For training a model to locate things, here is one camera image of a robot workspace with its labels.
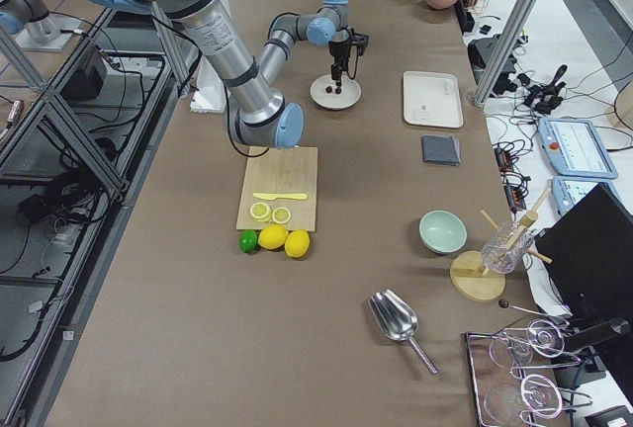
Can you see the cream rabbit tray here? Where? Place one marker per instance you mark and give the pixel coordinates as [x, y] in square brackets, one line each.
[432, 99]

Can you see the lemon slice lower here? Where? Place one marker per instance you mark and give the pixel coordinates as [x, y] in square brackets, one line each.
[281, 215]

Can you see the clear glass cup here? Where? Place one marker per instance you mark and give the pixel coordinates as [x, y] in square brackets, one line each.
[507, 247]

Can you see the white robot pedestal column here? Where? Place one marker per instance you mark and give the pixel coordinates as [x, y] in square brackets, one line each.
[209, 96]

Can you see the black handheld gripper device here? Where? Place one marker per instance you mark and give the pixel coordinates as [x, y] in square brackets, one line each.
[543, 98]

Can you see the black monitor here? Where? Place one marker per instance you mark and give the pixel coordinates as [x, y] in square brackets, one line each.
[591, 251]

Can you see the green lime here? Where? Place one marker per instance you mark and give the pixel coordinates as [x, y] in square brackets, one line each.
[248, 241]

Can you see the yellow plastic knife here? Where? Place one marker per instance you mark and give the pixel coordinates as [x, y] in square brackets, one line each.
[280, 196]

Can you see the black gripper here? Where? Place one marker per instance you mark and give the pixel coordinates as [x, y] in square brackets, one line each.
[338, 51]

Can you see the yellow lemon outer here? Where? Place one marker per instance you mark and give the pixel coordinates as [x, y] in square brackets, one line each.
[297, 243]

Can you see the aluminium frame post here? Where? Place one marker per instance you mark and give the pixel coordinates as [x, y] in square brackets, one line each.
[516, 20]

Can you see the mint green bowl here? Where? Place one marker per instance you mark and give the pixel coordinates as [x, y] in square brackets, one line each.
[442, 232]

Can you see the lemon slice upper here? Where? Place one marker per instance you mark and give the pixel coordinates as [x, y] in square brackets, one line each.
[260, 211]

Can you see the wooden cup stand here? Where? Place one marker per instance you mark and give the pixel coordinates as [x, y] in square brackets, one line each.
[467, 271]

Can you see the yellow lemon near lime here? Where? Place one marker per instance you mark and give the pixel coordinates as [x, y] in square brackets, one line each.
[273, 236]

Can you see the blue teach pendant near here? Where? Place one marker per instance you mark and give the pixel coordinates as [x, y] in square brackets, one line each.
[568, 191]

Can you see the lemon slice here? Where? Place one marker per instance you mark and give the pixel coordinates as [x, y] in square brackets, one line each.
[281, 215]
[260, 211]

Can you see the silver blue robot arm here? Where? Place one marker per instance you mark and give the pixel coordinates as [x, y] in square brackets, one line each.
[33, 26]
[262, 116]

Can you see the blue teach pendant far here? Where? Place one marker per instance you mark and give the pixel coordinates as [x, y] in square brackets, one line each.
[574, 148]

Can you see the steel scoop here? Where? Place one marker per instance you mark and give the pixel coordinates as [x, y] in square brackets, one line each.
[398, 321]

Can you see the grey folded cloth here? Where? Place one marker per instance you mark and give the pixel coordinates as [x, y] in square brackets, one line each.
[441, 149]

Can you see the wire glass rack tray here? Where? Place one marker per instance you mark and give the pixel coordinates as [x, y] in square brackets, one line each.
[512, 375]

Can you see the dark red cherry pair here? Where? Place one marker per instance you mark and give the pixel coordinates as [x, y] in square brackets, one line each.
[333, 90]

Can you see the cream round plate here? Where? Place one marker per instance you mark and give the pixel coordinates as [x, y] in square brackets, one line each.
[326, 93]

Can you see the blue teach pendant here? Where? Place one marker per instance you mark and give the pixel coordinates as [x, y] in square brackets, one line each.
[574, 148]
[568, 191]

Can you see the wooden cutting board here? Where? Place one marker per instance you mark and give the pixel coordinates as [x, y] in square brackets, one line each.
[290, 171]

